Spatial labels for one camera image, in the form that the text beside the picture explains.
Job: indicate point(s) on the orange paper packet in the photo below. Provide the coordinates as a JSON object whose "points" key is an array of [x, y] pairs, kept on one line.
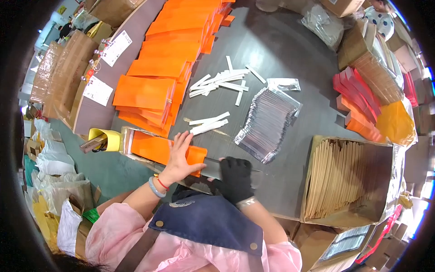
{"points": [[149, 148]]}

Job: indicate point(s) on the yellow cup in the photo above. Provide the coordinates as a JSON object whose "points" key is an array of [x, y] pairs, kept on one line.
{"points": [[114, 139]]}

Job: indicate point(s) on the large white paper label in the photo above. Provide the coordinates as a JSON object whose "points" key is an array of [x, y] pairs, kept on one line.
{"points": [[116, 47]]}

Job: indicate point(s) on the person's right hand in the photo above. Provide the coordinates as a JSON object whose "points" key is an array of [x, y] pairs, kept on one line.
{"points": [[236, 182]]}

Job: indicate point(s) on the clear bag of foil pouches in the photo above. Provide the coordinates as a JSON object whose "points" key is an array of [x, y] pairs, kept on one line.
{"points": [[323, 25]]}

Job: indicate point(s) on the cardboard box of kraft sleeves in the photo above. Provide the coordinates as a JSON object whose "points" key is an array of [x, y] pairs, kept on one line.
{"points": [[346, 176]]}

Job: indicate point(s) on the scattered heap of white strips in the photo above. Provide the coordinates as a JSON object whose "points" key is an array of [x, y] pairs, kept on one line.
{"points": [[217, 83]]}

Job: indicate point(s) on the grey curved partition board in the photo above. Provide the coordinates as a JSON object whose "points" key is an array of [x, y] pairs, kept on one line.
{"points": [[102, 115]]}

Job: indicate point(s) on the brown cardboard carton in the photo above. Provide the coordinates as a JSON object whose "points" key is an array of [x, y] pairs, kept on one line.
{"points": [[112, 12]]}

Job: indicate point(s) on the stack of brown kraft packets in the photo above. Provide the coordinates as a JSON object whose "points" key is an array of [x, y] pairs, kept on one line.
{"points": [[377, 78]]}

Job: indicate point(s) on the small bundle of white strips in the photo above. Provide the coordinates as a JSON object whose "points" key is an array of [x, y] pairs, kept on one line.
{"points": [[207, 124]]}

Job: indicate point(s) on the open cardboard box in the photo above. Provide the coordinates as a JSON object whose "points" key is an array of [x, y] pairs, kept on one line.
{"points": [[353, 44]]}

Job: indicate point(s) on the person's left hand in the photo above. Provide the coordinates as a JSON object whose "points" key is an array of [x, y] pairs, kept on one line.
{"points": [[178, 163]]}

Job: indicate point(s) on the taped cardboard cartons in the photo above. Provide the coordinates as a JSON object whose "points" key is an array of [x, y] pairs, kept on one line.
{"points": [[64, 71]]}

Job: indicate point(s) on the stack of red packets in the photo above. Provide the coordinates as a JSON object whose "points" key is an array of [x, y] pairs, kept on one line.
{"points": [[356, 91]]}

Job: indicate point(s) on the cardboard box with foil pouches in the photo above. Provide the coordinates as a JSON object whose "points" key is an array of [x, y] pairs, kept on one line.
{"points": [[329, 246]]}

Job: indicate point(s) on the person's body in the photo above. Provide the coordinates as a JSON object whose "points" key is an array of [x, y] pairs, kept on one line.
{"points": [[190, 238]]}

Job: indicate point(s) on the single flat foil sachet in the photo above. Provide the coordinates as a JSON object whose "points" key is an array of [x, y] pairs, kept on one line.
{"points": [[283, 84]]}

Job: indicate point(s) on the small white paper label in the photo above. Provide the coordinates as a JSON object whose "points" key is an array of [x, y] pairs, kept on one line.
{"points": [[98, 91]]}

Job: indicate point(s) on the heap of bags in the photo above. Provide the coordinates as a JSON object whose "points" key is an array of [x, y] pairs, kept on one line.
{"points": [[57, 183]]}

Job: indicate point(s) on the stack of orange packets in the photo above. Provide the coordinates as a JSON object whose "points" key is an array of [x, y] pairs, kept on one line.
{"points": [[163, 68]]}

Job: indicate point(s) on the brown grey tool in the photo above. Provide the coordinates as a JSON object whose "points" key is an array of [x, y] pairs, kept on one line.
{"points": [[93, 142]]}

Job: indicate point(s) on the pale jade bangle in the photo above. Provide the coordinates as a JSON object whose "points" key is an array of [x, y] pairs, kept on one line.
{"points": [[154, 190]]}

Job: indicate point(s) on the stack of silver foil pouches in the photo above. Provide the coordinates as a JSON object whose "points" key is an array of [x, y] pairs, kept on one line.
{"points": [[268, 124]]}

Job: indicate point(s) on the cardboard carton with white label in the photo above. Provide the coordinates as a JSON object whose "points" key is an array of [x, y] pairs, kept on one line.
{"points": [[341, 6]]}

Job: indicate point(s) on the stack of orange boxes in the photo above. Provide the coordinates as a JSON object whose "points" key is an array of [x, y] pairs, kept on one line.
{"points": [[360, 125]]}

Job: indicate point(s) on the orange plastic bag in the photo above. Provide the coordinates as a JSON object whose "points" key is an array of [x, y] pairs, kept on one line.
{"points": [[396, 124]]}

